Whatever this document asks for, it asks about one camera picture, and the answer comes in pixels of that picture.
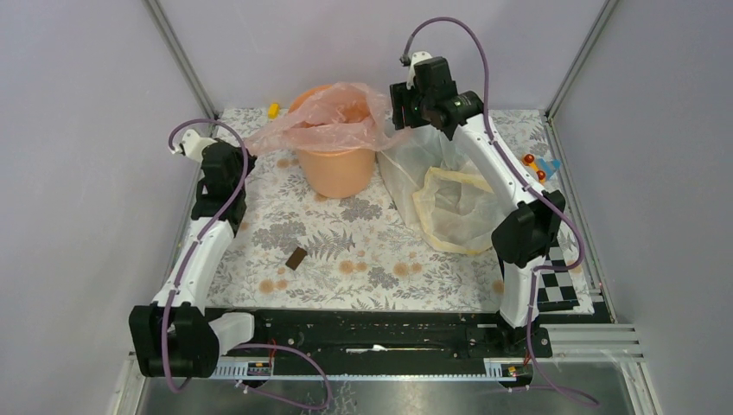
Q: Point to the blue toy piece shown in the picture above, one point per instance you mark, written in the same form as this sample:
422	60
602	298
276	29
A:
550	168

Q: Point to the dark brown rectangular block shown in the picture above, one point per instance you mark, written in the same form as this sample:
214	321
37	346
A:
296	258

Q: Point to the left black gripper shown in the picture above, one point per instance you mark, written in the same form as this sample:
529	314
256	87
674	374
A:
239	152

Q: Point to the orange plastic trash bin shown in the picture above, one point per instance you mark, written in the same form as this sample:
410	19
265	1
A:
337	174

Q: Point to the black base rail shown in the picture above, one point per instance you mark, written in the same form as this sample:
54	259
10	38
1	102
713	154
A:
355	342

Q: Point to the yellow toy block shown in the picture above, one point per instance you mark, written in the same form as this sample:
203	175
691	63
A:
273	111

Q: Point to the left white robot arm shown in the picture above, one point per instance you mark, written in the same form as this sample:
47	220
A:
195	263

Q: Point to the yellow red toy car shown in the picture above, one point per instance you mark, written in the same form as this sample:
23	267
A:
529	161

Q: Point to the floral patterned table mat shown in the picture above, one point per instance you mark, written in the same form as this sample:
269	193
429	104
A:
361	254

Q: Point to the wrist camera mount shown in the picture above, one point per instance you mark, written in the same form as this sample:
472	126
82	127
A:
410	61
193	145

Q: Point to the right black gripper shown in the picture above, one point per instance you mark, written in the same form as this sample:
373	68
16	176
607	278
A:
400	96

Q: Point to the black white checkerboard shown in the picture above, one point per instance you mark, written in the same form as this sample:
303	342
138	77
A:
556	292

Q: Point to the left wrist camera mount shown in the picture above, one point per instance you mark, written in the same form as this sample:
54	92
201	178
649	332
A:
193	145

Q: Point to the clear white trash bag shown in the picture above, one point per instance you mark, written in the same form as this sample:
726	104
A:
404	166

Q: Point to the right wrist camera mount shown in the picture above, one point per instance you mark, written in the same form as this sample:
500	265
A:
410	61

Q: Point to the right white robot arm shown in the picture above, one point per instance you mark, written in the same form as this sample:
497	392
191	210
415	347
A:
531	214

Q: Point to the pink plastic trash bag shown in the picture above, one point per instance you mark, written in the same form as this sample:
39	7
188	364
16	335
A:
343	116

